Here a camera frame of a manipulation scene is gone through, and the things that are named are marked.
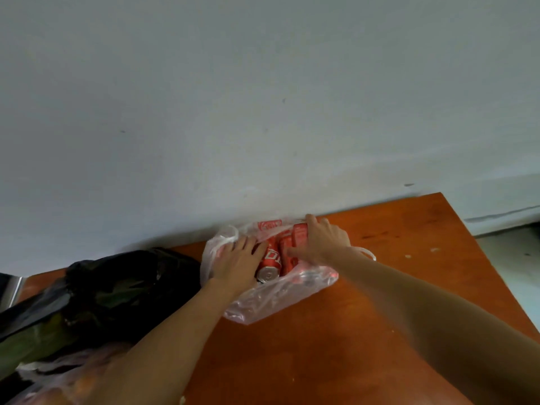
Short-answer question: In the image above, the person's right hand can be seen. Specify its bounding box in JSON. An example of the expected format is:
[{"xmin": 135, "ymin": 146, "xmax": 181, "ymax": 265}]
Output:
[{"xmin": 287, "ymin": 214, "xmax": 353, "ymax": 268}]

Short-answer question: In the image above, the person's left hand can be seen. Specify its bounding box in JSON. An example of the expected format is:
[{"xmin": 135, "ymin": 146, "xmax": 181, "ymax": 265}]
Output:
[{"xmin": 209, "ymin": 235, "xmax": 269, "ymax": 298}]

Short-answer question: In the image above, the red can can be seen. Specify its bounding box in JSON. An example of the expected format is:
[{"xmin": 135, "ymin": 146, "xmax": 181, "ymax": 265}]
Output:
[
  {"xmin": 255, "ymin": 247, "xmax": 282, "ymax": 285},
  {"xmin": 279, "ymin": 223, "xmax": 309, "ymax": 277}
]

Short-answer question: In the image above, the clear red-printed plastic bag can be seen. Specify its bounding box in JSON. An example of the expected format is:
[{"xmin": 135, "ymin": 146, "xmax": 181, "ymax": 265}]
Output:
[{"xmin": 200, "ymin": 218, "xmax": 377, "ymax": 325}]

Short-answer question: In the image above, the bunch of oranges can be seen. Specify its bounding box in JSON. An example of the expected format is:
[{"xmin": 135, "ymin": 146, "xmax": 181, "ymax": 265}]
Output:
[{"xmin": 25, "ymin": 366, "xmax": 110, "ymax": 405}]

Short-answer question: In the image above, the green cabbage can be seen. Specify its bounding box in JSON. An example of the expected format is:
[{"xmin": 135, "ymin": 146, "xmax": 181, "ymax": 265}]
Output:
[{"xmin": 0, "ymin": 312, "xmax": 79, "ymax": 378}]

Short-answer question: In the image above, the person's left forearm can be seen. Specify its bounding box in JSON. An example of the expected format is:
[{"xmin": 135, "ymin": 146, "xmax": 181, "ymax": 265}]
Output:
[{"xmin": 84, "ymin": 278, "xmax": 233, "ymax": 405}]

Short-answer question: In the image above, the person's right forearm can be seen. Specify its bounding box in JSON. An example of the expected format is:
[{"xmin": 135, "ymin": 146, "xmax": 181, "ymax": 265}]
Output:
[{"xmin": 328, "ymin": 244, "xmax": 540, "ymax": 405}]

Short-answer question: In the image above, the orange wooden table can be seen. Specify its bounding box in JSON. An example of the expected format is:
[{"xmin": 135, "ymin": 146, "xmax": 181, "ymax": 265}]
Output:
[{"xmin": 16, "ymin": 192, "xmax": 540, "ymax": 405}]

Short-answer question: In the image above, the black plastic bag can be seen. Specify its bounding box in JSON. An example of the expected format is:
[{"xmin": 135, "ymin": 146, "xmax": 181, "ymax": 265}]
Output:
[{"xmin": 0, "ymin": 247, "xmax": 203, "ymax": 380}]

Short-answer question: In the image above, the thin clear plastic bag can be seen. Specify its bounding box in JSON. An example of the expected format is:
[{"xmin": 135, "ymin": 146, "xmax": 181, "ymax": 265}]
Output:
[{"xmin": 8, "ymin": 343, "xmax": 136, "ymax": 405}]

